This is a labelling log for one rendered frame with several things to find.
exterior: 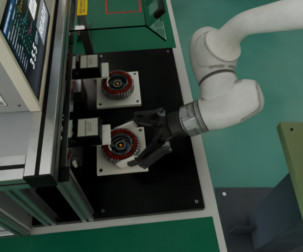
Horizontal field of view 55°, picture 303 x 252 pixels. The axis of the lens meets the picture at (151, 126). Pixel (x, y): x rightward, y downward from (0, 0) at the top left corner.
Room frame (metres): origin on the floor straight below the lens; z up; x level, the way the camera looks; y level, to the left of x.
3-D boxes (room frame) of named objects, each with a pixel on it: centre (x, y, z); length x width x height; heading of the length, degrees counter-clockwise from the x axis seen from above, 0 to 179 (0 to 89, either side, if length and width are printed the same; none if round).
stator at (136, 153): (0.42, 0.09, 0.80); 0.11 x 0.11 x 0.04
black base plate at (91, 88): (0.54, 0.12, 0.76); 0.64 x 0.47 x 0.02; 6
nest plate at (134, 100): (0.66, 0.12, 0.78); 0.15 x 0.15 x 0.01; 6
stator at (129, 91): (0.66, 0.12, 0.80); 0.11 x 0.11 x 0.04
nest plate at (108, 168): (0.42, 0.09, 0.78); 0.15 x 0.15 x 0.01; 6
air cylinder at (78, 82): (0.65, 0.26, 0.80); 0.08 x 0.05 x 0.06; 6
